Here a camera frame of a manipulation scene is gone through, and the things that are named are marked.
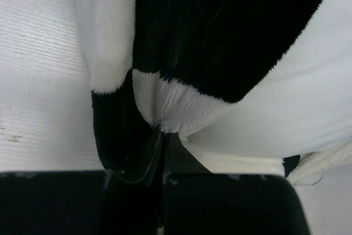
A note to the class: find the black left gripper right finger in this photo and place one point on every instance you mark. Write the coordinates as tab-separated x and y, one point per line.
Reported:
197	201

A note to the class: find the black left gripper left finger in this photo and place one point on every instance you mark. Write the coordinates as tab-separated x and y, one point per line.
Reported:
118	201

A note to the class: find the black white checkered pillowcase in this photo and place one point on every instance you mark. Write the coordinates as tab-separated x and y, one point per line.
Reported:
246	86

